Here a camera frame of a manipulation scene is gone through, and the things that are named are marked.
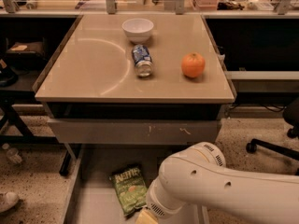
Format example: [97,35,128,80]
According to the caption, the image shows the black office chair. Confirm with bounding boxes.
[246,98,299,176]

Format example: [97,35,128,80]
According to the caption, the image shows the grey drawer cabinet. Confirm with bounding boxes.
[35,13,235,145]

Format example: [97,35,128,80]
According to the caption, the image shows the blue soda can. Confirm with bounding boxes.
[132,44,153,77]

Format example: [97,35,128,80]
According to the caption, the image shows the open middle drawer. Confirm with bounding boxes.
[63,145,185,224]

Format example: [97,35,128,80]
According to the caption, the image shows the green jalapeno chip bag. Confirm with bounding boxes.
[109,164,148,217]

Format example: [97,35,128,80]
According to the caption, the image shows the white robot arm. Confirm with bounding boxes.
[146,142,299,224]

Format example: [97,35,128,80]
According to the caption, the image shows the orange fruit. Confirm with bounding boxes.
[181,52,206,78]

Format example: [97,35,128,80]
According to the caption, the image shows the white ceramic bowl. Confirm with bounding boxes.
[122,18,154,44]

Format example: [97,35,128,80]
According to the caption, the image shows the clear plastic bottle on floor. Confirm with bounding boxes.
[2,143,22,164]

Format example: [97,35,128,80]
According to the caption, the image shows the black table leg frame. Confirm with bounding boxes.
[0,91,73,177]

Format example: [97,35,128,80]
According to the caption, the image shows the white shoe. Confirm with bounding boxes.
[0,192,20,213]

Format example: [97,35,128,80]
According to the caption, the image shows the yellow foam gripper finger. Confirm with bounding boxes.
[135,208,158,224]

